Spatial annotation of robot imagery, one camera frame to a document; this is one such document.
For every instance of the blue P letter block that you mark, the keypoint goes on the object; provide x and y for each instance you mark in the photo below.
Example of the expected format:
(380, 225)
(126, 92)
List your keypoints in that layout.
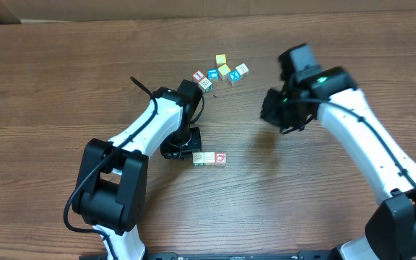
(209, 158)

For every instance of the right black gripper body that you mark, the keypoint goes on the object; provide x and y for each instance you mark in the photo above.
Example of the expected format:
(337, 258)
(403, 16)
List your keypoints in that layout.
(272, 110)

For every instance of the blue L letter block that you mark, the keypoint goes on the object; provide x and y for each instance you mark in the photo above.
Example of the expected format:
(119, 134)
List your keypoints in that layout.
(213, 75)

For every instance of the yellow block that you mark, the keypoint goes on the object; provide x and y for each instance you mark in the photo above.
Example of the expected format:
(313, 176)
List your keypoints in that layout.
(220, 59)
(224, 71)

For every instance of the blue X letter block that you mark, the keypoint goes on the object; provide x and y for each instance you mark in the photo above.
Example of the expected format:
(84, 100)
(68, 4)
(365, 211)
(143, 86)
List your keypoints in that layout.
(234, 77)

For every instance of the red I letter block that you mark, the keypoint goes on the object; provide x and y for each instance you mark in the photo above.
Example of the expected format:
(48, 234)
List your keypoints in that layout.
(197, 76)

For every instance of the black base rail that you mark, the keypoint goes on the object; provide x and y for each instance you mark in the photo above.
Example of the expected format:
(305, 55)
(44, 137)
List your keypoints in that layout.
(301, 255)

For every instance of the white green patterned block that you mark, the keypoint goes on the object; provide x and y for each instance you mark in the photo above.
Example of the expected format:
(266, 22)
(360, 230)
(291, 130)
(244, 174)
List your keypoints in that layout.
(205, 85)

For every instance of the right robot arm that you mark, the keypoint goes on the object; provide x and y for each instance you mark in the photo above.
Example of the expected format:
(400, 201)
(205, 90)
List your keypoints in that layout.
(333, 98)

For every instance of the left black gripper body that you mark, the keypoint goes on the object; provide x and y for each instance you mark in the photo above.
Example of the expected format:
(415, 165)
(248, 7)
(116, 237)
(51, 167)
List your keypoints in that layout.
(182, 148)

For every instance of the yellow block far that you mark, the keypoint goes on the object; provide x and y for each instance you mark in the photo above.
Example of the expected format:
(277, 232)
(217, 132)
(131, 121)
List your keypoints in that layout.
(220, 59)

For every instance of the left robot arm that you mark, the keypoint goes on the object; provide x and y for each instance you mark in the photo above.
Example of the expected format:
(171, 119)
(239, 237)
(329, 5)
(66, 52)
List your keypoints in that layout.
(111, 185)

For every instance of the yellow block near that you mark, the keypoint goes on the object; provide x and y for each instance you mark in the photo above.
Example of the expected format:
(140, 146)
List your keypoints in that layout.
(224, 71)

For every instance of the white patterned block far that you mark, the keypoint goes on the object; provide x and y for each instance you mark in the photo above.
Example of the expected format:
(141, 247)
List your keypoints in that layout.
(243, 70)

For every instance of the red O letter block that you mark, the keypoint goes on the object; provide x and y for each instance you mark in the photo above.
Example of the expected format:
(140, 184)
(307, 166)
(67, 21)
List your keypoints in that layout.
(220, 159)

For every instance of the cardboard box edge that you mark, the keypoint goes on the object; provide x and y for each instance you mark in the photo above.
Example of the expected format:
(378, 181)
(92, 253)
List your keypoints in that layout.
(15, 11)

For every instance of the white patterned wooden block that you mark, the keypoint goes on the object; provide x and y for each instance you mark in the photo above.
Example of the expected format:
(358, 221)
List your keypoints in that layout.
(198, 158)

